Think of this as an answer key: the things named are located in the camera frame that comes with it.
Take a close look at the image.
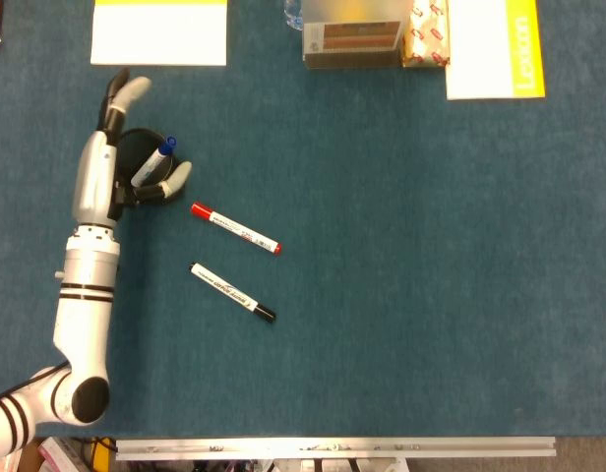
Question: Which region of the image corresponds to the pink printed package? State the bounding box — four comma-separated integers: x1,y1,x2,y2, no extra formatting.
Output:
36,436,95,472

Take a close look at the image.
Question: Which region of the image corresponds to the black cylindrical pen cup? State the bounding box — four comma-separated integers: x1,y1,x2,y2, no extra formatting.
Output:
114,127,189,207

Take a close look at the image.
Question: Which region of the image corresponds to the blue felt table mat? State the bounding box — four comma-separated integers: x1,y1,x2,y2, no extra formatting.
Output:
0,0,606,439

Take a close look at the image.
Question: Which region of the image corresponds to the gold red printed snack pack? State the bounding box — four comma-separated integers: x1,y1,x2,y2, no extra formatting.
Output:
401,0,452,69

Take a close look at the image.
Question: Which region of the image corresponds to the red capped whiteboard marker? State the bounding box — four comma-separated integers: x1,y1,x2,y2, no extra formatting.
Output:
190,201,283,257

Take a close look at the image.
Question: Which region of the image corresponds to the black capped whiteboard marker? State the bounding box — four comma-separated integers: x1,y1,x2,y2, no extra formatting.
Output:
189,262,277,324

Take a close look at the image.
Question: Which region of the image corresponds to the white yellow Lexicon book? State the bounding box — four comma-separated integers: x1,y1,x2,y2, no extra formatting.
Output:
445,0,547,101

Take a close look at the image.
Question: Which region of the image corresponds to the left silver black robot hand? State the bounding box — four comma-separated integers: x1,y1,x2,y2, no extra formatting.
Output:
70,67,193,230

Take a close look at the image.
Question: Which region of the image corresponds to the clear plastic water bottle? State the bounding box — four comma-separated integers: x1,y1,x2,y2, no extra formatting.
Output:
283,0,304,31

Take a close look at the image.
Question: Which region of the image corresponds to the aluminium profile rail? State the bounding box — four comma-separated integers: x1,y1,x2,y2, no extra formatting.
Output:
114,436,558,462

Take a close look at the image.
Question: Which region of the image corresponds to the blue capped whiteboard marker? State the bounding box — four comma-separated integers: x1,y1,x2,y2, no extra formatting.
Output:
130,136,178,188

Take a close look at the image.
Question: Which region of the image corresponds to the yellow block under table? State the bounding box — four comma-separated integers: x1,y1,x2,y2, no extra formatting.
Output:
91,437,113,472

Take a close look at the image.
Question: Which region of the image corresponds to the white notebook with yellow band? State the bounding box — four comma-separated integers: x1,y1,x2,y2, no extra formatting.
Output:
90,0,228,67

